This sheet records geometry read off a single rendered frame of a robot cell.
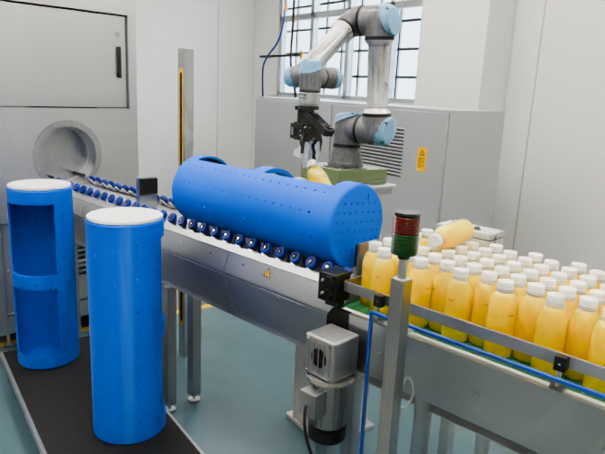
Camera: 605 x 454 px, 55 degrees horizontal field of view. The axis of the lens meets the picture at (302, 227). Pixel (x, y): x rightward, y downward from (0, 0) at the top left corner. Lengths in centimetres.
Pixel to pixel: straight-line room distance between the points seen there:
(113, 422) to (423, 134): 231
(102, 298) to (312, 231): 85
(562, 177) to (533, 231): 46
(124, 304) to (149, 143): 503
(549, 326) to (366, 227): 76
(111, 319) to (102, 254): 25
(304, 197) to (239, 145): 577
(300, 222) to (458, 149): 183
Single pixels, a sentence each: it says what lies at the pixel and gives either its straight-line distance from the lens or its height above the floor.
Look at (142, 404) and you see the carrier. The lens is 244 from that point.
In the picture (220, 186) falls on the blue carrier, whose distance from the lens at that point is 224.
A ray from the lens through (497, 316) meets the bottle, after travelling 152.
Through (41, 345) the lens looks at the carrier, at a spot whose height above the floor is 16.
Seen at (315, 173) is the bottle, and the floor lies 125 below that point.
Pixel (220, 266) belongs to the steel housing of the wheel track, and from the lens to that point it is 229.
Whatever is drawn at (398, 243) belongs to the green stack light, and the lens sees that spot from 137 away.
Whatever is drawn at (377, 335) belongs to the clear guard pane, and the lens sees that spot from 162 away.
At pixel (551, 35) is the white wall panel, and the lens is 467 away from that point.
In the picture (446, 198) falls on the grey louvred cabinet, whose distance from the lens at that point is 358.
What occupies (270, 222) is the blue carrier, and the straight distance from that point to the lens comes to 203.
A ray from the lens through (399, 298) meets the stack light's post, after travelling 141.
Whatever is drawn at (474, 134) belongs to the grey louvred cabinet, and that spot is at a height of 131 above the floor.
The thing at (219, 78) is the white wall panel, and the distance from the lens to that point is 750.
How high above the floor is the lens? 152
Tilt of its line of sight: 13 degrees down
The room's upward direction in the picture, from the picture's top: 3 degrees clockwise
